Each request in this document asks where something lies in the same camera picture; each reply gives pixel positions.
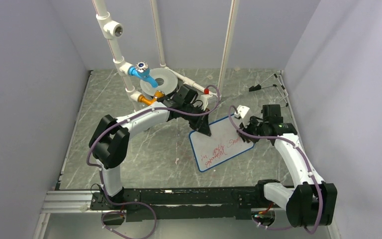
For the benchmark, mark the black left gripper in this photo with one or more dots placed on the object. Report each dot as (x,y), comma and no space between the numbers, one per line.
(203,126)

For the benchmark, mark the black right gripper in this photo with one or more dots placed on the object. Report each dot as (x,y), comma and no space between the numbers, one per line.
(247,129)

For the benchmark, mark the blue framed whiteboard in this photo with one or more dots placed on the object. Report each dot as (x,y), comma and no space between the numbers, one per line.
(223,144)

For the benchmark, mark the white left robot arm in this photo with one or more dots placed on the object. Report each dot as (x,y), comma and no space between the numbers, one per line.
(108,146)

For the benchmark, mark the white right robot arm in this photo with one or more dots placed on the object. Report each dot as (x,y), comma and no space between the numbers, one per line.
(311,202)

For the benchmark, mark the clear round plate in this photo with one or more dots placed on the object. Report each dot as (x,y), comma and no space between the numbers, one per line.
(166,80)

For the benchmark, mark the blue faucet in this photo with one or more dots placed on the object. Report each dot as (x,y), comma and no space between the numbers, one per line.
(141,70)

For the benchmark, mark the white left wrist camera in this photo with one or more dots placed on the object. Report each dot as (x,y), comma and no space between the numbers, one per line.
(207,97)

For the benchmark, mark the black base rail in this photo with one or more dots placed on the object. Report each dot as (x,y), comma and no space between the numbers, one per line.
(185,203)

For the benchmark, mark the white PVC pipe frame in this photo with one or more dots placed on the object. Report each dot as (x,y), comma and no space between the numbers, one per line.
(112,30)

